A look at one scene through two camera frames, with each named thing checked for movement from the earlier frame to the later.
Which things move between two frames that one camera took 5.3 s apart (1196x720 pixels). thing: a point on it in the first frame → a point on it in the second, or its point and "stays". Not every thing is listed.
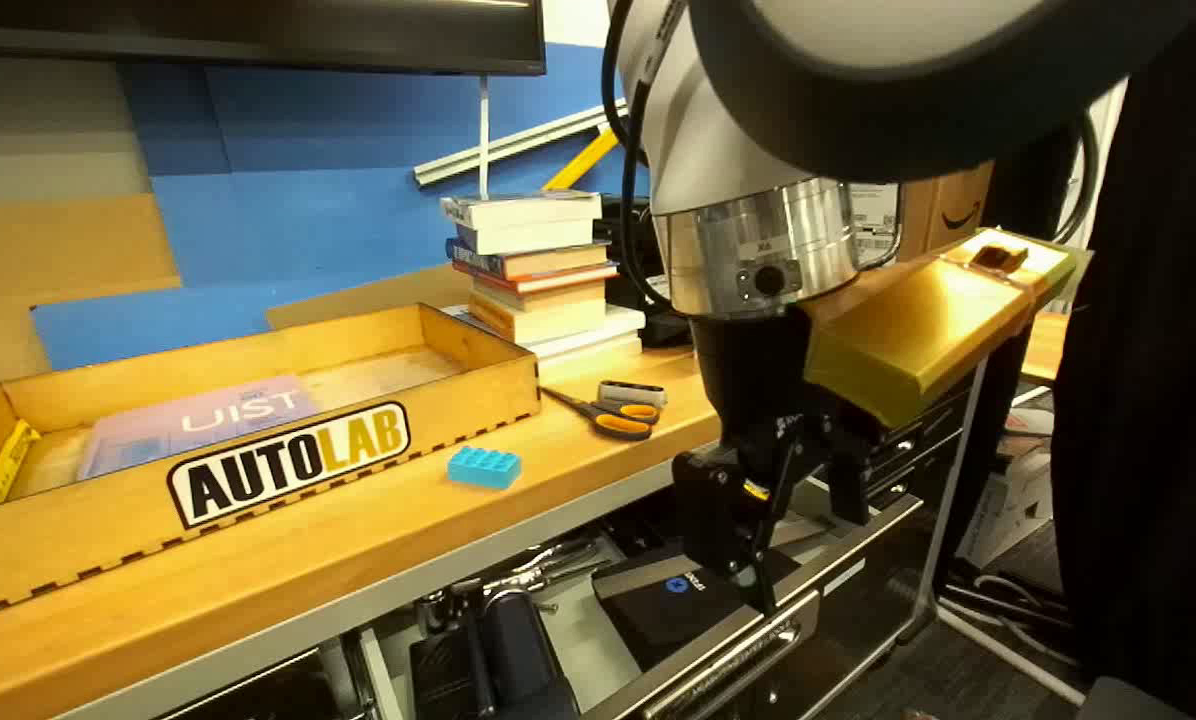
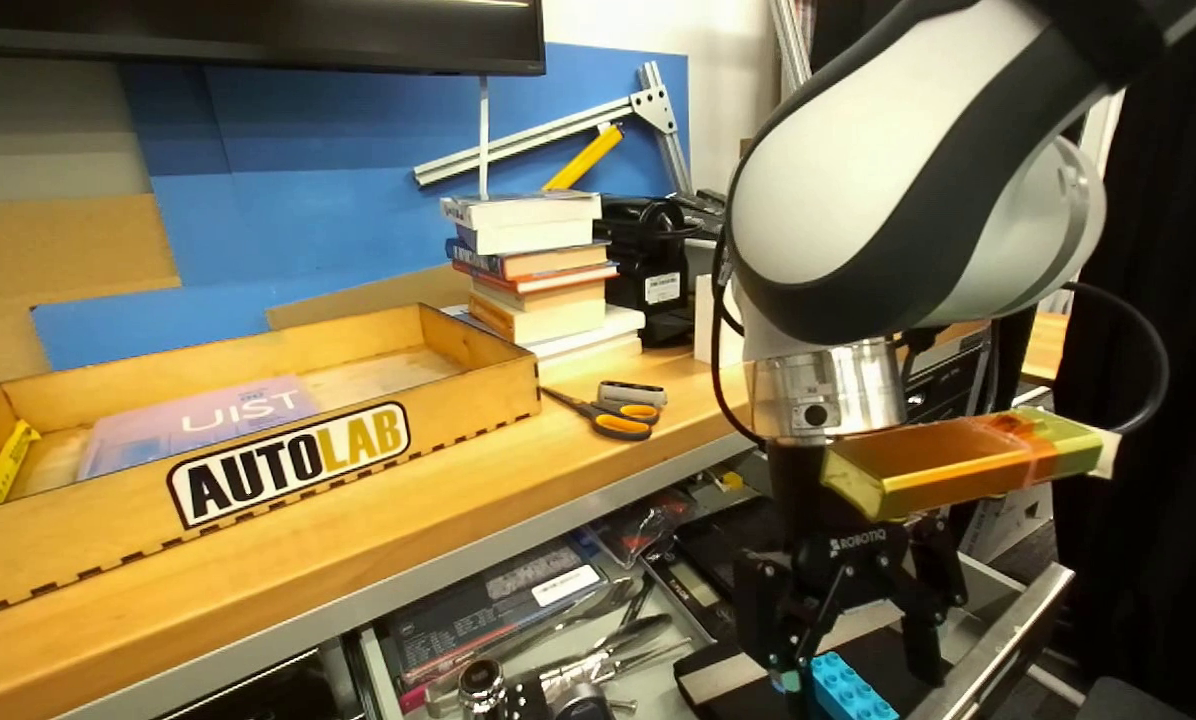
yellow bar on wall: [587, 161] stays
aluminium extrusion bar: [498, 149] stays
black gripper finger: [735, 510] → [785, 623]
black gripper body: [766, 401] → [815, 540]
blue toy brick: [481, 464] → [850, 684]
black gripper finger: [853, 453] → [928, 578]
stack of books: [537, 272] stays
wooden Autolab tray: [98, 464] stays
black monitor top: [490, 38] stays
